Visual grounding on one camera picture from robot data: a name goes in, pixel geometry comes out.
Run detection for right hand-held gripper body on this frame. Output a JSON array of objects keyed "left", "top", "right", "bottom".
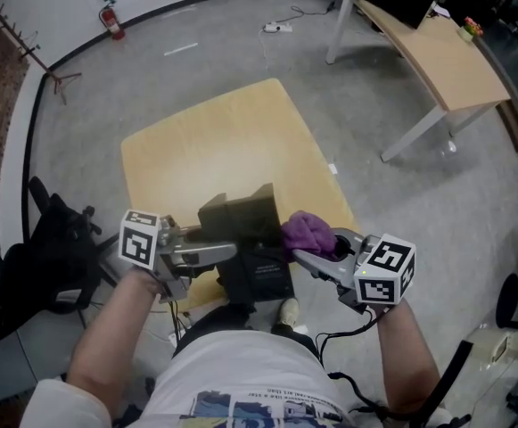
[{"left": 336, "top": 233, "right": 418, "bottom": 316}]

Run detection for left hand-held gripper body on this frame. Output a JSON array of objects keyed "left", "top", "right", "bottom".
[{"left": 119, "top": 210, "right": 218, "bottom": 302}]

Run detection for purple cloth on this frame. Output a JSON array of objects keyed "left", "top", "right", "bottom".
[{"left": 280, "top": 210, "right": 338, "bottom": 265}]

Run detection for black desk phone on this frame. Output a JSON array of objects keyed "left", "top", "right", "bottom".
[{"left": 197, "top": 183, "right": 296, "bottom": 305}]

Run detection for person's left forearm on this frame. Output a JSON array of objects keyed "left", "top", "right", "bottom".
[{"left": 65, "top": 266, "right": 171, "bottom": 401}]

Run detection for person's right forearm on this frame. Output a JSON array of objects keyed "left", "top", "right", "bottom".
[{"left": 372, "top": 299, "right": 443, "bottom": 413}]

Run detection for light wooden desk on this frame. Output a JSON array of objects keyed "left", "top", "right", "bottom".
[{"left": 119, "top": 77, "right": 358, "bottom": 312}]

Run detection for person's white shoe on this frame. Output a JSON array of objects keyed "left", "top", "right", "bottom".
[{"left": 278, "top": 298, "right": 300, "bottom": 329}]

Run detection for person's black trousers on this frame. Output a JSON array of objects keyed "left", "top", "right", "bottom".
[{"left": 172, "top": 301, "right": 323, "bottom": 365}]

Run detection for black office chair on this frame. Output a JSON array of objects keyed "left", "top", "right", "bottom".
[{"left": 0, "top": 175, "right": 122, "bottom": 342}]

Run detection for person's white printed shirt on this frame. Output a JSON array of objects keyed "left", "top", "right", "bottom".
[{"left": 17, "top": 328, "right": 424, "bottom": 428}]

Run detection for beige floor appliance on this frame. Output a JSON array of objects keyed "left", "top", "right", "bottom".
[{"left": 462, "top": 326, "right": 518, "bottom": 367}]

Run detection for white floor tape strip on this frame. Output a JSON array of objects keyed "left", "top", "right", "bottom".
[{"left": 163, "top": 41, "right": 199, "bottom": 58}]

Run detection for long wooden white-legged table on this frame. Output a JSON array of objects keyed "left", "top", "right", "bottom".
[{"left": 325, "top": 0, "right": 514, "bottom": 163}]

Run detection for red fire extinguisher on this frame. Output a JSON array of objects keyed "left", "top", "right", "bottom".
[{"left": 98, "top": 3, "right": 127, "bottom": 42}]

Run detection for brown coat rack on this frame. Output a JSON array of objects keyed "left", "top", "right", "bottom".
[{"left": 0, "top": 0, "right": 83, "bottom": 105}]

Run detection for small green pot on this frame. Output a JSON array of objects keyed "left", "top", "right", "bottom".
[{"left": 460, "top": 15, "right": 485, "bottom": 43}]

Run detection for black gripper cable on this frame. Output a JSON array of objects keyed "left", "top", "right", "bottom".
[{"left": 313, "top": 308, "right": 379, "bottom": 358}]

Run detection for white power cable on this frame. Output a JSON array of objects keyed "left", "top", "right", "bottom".
[{"left": 257, "top": 28, "right": 272, "bottom": 80}]

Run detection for black floor cable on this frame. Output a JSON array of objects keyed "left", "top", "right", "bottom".
[{"left": 290, "top": 0, "right": 336, "bottom": 18}]

